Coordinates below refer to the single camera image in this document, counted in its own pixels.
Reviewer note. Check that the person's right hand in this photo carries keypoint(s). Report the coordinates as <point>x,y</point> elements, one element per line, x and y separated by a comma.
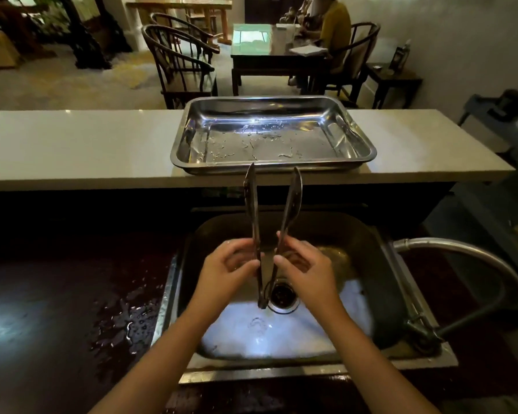
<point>311,276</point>

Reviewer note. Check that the person's left hand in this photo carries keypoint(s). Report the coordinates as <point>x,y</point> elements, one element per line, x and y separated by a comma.
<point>222,276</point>

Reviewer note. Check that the person's left thumb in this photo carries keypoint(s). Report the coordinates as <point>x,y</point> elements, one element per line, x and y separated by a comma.
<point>247,266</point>

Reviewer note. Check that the person's right thumb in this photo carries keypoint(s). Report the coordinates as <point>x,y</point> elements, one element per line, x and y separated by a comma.
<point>287,262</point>

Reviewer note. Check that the stainless steel tongs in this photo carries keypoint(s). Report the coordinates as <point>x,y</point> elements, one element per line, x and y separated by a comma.
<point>267,228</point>

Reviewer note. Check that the person's left forearm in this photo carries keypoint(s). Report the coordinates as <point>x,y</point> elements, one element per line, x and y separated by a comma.
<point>155,362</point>

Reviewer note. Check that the person's right forearm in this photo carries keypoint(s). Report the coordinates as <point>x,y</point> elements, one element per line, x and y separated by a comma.
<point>371,362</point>

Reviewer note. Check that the sink drain strainer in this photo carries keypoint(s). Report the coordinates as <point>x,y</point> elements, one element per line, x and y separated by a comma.
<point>282,295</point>

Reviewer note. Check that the stainless steel sink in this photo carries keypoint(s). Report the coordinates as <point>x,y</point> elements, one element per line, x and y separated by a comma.
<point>302,297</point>

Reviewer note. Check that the stainless steel tray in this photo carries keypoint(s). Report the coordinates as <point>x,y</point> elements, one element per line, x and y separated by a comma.
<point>273,134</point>

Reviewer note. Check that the curved steel faucet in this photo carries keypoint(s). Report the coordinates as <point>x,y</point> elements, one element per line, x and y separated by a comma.
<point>466,280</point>

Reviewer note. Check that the small dark side table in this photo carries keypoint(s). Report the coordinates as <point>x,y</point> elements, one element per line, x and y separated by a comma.
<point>390,81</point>

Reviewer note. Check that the dark wooden armchair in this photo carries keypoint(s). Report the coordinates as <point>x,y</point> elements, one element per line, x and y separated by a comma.
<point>179,66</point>
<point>354,60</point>
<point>185,32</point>

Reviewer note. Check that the dark wooden dining table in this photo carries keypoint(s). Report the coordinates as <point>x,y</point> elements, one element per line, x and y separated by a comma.
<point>272,51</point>

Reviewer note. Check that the white paper stack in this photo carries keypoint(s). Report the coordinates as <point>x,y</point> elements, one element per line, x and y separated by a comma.
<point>307,50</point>

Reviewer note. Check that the small bottle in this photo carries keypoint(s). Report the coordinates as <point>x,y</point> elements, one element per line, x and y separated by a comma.
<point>406,48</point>

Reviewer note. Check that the grey cart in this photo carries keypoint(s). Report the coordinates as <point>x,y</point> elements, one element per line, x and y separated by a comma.
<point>498,112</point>

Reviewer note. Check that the light wooden bench table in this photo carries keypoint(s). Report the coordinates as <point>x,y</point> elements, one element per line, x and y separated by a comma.
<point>190,10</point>

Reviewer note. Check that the dark carved wooden stand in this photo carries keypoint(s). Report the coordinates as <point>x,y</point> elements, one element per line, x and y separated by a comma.
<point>86,34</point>

